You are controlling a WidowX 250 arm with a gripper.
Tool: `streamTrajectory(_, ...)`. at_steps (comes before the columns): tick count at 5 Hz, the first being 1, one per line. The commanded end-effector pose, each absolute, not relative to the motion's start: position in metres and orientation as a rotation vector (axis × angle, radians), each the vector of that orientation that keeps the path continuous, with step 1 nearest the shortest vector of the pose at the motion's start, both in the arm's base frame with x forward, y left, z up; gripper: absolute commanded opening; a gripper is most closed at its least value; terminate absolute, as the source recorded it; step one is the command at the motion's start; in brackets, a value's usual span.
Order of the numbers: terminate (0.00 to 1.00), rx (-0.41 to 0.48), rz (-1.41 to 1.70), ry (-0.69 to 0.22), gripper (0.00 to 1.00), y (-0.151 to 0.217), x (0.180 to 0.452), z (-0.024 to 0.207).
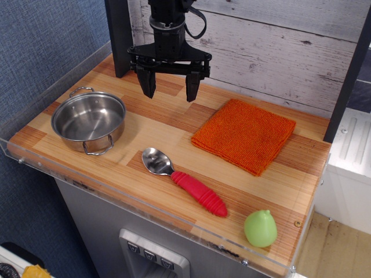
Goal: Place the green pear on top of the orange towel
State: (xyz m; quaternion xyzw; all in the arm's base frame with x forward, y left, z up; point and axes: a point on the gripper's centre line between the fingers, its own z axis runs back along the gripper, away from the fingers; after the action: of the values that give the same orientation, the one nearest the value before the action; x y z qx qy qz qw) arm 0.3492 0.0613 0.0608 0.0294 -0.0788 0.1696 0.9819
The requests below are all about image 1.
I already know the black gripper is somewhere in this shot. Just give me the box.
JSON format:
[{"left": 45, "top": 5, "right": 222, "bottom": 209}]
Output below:
[{"left": 128, "top": 26, "right": 211, "bottom": 102}]

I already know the green toy vegetable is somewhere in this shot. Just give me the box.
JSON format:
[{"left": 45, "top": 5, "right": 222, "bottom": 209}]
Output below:
[{"left": 244, "top": 210, "right": 278, "bottom": 248}]

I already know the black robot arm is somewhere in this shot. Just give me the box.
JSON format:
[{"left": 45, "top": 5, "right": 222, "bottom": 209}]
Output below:
[{"left": 128, "top": 1, "right": 212, "bottom": 102}]

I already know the orange knitted cloth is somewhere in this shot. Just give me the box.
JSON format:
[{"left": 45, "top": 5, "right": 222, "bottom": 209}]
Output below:
[{"left": 191, "top": 99, "right": 296, "bottom": 176}]

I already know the small steel pot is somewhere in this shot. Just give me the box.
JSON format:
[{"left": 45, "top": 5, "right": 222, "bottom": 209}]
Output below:
[{"left": 51, "top": 87, "right": 126, "bottom": 156}]

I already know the grey cabinet with dispenser panel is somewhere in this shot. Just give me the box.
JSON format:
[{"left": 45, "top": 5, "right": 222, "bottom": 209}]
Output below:
[{"left": 57, "top": 180, "right": 265, "bottom": 277}]

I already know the clear acrylic table guard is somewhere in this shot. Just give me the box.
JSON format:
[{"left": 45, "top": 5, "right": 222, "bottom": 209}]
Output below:
[{"left": 0, "top": 40, "right": 296, "bottom": 278}]

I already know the white ribbed appliance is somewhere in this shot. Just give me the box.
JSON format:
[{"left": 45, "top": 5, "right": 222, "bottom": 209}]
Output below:
[{"left": 314, "top": 108, "right": 370, "bottom": 234}]

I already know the yellow black object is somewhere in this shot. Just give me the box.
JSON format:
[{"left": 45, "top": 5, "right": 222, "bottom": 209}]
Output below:
[{"left": 1, "top": 263, "right": 53, "bottom": 278}]

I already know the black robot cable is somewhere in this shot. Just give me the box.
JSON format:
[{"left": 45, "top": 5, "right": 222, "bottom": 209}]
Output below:
[{"left": 183, "top": 6, "right": 208, "bottom": 41}]

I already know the spoon with red handle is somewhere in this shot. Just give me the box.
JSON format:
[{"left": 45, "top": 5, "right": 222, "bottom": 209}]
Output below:
[{"left": 141, "top": 147, "right": 228, "bottom": 217}]

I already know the dark left frame post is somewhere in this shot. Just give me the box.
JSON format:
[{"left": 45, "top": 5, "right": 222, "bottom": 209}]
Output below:
[{"left": 104, "top": 0, "right": 133, "bottom": 78}]

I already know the dark frame post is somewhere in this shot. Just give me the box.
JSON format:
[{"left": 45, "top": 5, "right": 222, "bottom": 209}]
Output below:
[
  {"left": 104, "top": 0, "right": 133, "bottom": 78},
  {"left": 323, "top": 8, "right": 370, "bottom": 143}
]

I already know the dark right frame post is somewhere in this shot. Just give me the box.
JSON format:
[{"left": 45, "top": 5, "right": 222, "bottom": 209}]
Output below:
[{"left": 323, "top": 8, "right": 370, "bottom": 143}]

